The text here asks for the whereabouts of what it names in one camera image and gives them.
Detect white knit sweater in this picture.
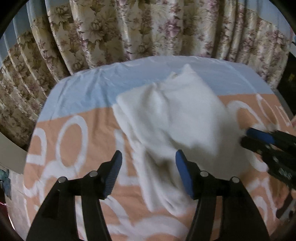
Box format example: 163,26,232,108
112,63,278,215

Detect dark cabinet with light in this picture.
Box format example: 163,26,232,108
277,42,296,115

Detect orange white patterned blanket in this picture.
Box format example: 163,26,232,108
6,93,295,240

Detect light blue bed sheet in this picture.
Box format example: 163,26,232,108
37,56,273,123

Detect floral beige curtain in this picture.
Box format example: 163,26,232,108
1,0,295,148

